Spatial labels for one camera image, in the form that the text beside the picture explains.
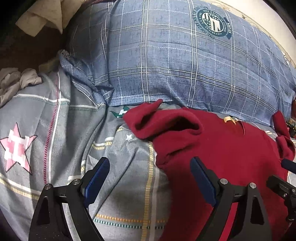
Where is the dark red small garment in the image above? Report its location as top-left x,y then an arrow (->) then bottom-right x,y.
123,100 -> 295,240

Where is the grey patterned bed sheet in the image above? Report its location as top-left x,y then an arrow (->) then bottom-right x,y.
0,69 -> 296,241

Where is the grey crumpled cloth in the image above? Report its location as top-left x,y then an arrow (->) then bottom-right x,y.
0,68 -> 42,108

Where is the blue plaid pillow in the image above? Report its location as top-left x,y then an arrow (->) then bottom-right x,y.
60,1 -> 295,126

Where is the beige crumpled cloth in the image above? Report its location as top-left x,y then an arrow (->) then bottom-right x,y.
16,0 -> 84,37

